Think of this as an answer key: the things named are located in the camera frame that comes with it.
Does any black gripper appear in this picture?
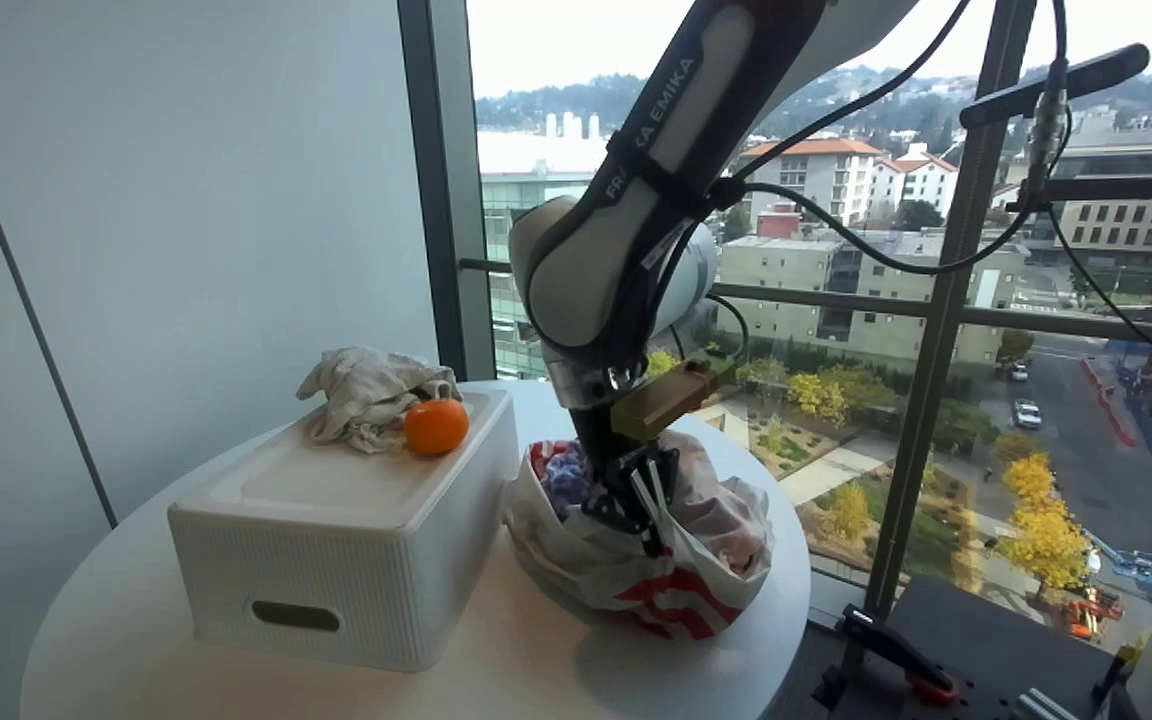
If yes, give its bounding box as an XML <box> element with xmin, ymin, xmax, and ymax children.
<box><xmin>567</xmin><ymin>397</ymin><xmax>681</xmax><ymax>551</ymax></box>

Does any pale pink garment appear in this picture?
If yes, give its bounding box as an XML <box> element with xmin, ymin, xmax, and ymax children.
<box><xmin>661</xmin><ymin>444</ymin><xmax>768</xmax><ymax>579</ymax></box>

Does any orange fruit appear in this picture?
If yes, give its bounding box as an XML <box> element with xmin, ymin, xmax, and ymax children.
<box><xmin>399</xmin><ymin>392</ymin><xmax>476</xmax><ymax>462</ymax></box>

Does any white crumpled garment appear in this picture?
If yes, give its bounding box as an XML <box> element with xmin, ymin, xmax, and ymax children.
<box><xmin>292</xmin><ymin>343</ymin><xmax>463</xmax><ymax>459</ymax></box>

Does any white plastic storage box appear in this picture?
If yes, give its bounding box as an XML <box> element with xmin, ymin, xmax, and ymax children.
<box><xmin>163</xmin><ymin>379</ymin><xmax>528</xmax><ymax>674</ymax></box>

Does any grey metal stand pole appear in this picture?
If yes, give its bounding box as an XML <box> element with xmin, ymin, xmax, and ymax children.
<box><xmin>852</xmin><ymin>0</ymin><xmax>1048</xmax><ymax>633</ymax></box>

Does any black yellow tool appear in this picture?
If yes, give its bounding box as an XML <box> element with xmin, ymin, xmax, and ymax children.
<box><xmin>1084</xmin><ymin>643</ymin><xmax>1148</xmax><ymax>720</ymax></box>

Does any black clamp with red handle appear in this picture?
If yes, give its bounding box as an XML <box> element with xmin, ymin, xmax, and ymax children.
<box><xmin>811</xmin><ymin>598</ymin><xmax>966</xmax><ymax>710</ymax></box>

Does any window guard rail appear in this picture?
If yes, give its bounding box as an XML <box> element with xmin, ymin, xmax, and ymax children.
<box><xmin>456</xmin><ymin>250</ymin><xmax>1152</xmax><ymax>343</ymax></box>

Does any black camera boom bar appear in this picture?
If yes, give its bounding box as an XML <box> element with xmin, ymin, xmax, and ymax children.
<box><xmin>956</xmin><ymin>40</ymin><xmax>1152</xmax><ymax>132</ymax></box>

